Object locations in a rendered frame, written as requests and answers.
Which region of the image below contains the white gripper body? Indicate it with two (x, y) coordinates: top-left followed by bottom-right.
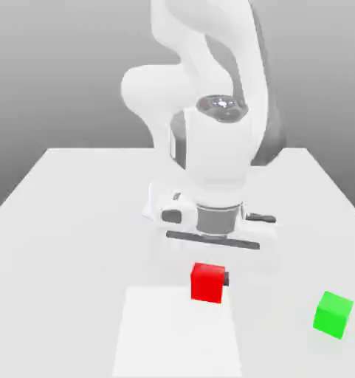
(164, 229), (278, 267)

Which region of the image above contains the small red cube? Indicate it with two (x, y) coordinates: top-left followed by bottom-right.
(190, 261), (227, 305)

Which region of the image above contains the small green cube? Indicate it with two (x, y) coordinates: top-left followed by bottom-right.
(312, 290), (355, 340)

